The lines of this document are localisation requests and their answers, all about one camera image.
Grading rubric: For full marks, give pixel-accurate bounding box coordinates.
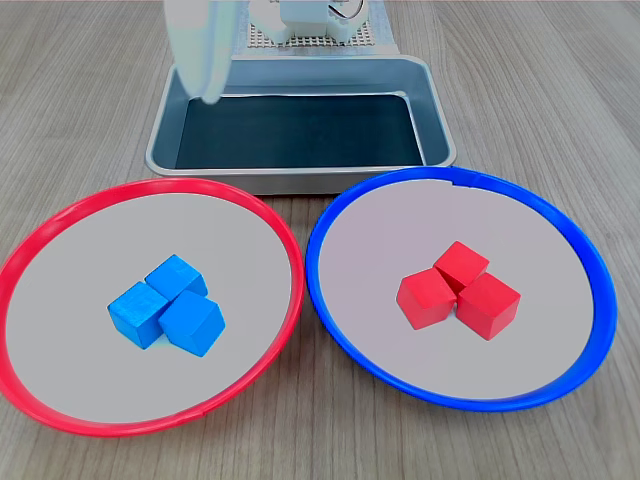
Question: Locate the black tray mat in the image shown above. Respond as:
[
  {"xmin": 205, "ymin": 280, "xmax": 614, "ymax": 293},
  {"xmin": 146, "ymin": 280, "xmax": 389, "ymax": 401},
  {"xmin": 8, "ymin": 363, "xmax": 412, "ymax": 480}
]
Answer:
[{"xmin": 174, "ymin": 93, "xmax": 425, "ymax": 170}]

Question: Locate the thin looped servo cable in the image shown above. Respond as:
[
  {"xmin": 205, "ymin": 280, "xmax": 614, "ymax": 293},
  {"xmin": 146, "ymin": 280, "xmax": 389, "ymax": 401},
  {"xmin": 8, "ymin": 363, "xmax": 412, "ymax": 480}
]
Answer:
[{"xmin": 327, "ymin": 0, "xmax": 365, "ymax": 20}]

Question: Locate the pale perforated base plate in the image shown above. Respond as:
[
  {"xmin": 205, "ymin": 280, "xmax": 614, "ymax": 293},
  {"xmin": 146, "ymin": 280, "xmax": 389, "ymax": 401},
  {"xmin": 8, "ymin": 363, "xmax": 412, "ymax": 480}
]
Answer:
[{"xmin": 247, "ymin": 19, "xmax": 376, "ymax": 50}]

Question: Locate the blue cube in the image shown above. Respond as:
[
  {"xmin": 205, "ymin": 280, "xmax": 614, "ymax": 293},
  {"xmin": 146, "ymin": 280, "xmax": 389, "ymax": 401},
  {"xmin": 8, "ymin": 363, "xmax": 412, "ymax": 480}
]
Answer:
[
  {"xmin": 157, "ymin": 289, "xmax": 227, "ymax": 358},
  {"xmin": 107, "ymin": 280, "xmax": 171, "ymax": 350},
  {"xmin": 144, "ymin": 253, "xmax": 209, "ymax": 300}
]

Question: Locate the red cube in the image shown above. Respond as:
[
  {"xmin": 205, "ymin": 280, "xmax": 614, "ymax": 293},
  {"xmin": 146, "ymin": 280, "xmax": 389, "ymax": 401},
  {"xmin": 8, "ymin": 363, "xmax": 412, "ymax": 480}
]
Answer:
[
  {"xmin": 456, "ymin": 272, "xmax": 522, "ymax": 342},
  {"xmin": 432, "ymin": 240, "xmax": 491, "ymax": 294},
  {"xmin": 395, "ymin": 268, "xmax": 458, "ymax": 330}
]

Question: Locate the steel tray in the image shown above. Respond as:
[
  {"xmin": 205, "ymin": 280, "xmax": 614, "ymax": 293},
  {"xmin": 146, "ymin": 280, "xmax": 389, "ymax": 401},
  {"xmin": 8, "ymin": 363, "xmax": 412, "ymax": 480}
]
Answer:
[{"xmin": 144, "ymin": 53, "xmax": 457, "ymax": 196}]

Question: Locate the red-rimmed white plate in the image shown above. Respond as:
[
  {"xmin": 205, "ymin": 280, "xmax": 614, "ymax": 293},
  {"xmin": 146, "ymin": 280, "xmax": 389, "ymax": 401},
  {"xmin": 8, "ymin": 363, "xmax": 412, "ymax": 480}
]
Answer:
[{"xmin": 0, "ymin": 177, "xmax": 306, "ymax": 439}]

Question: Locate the blue-rimmed white plate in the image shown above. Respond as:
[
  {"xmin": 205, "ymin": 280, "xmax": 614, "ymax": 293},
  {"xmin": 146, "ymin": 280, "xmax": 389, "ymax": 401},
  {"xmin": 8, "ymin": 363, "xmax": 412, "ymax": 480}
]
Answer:
[{"xmin": 305, "ymin": 166, "xmax": 619, "ymax": 414}]

